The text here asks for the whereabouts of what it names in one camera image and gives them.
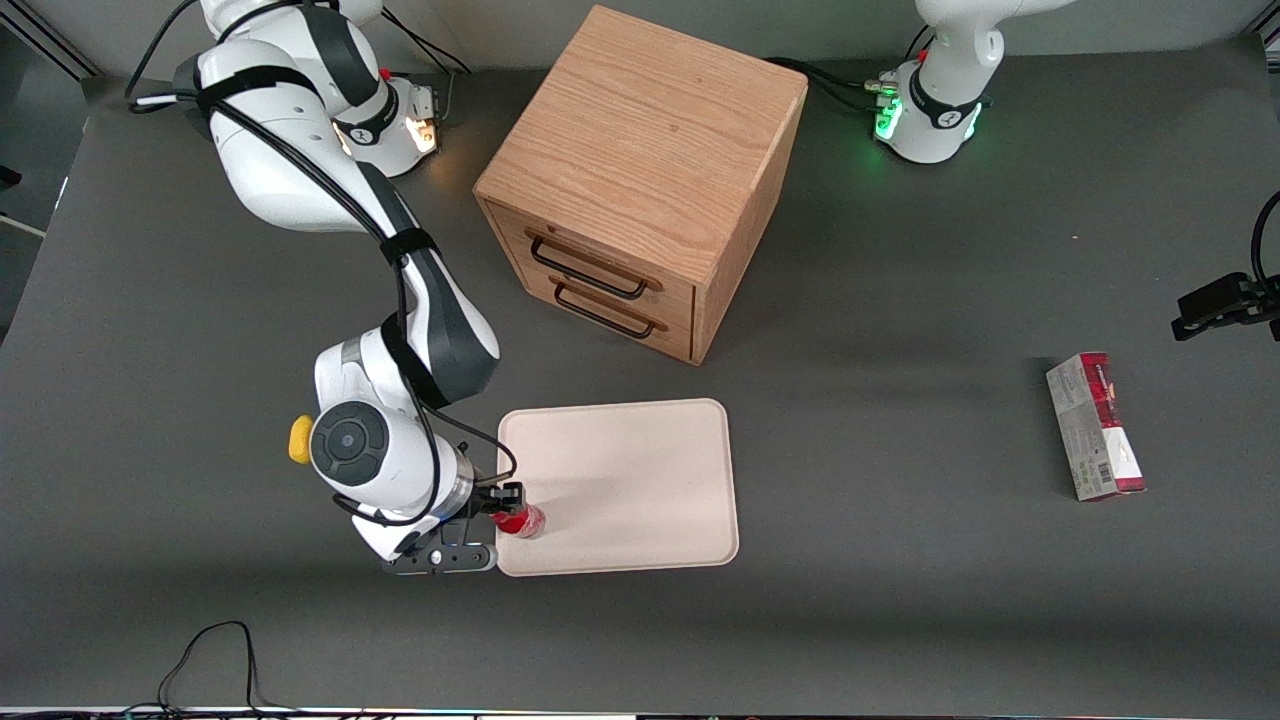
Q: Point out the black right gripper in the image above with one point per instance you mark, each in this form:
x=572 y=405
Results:
x=493 y=498

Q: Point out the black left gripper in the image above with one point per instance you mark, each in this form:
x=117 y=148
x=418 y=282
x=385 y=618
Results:
x=1222 y=304

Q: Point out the red coke bottle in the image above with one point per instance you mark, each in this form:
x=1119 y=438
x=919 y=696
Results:
x=526 y=523

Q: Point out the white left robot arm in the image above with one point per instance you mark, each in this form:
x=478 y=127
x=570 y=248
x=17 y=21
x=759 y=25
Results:
x=940 y=130

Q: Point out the beige plastic tray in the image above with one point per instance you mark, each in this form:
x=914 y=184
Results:
x=640 y=470

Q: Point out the red and grey carton box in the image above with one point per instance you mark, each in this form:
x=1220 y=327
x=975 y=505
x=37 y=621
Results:
x=1095 y=430

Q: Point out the yellow lemon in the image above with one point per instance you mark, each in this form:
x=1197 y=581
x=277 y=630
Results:
x=299 y=440

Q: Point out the wooden drawer front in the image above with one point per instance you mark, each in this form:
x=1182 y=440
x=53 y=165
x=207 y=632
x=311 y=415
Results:
x=530 y=280
x=680 y=300

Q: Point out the wooden drawer cabinet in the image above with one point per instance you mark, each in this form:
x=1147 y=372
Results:
x=650 y=130

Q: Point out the aluminium frame rail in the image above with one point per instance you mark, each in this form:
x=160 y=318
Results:
x=50 y=40

